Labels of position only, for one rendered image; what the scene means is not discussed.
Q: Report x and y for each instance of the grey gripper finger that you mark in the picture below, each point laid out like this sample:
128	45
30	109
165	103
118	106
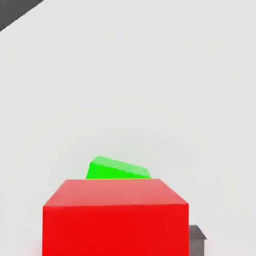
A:
196	242

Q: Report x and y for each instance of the small red cube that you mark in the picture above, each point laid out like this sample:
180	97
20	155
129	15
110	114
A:
115	224

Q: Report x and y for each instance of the small green cube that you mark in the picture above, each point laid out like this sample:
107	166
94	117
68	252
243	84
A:
112	171

